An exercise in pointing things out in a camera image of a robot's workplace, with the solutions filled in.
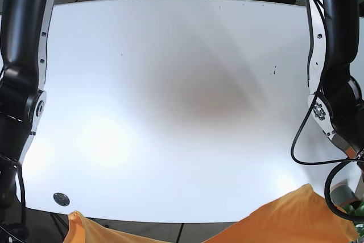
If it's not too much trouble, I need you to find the grey plant pot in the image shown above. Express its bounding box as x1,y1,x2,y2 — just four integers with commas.
330,181,361,209

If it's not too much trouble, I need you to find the green potted plant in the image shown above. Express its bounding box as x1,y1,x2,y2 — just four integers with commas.
335,199,363,242

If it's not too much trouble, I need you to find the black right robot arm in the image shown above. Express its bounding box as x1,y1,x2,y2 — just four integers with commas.
1,0,55,242

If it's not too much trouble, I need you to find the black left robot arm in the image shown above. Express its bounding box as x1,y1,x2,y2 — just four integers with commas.
305,0,363,222

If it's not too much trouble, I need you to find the left silver table grommet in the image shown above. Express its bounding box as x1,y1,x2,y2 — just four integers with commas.
53,192,70,207

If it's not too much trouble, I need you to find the orange T-shirt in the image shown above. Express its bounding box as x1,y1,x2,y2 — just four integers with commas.
64,184,351,242

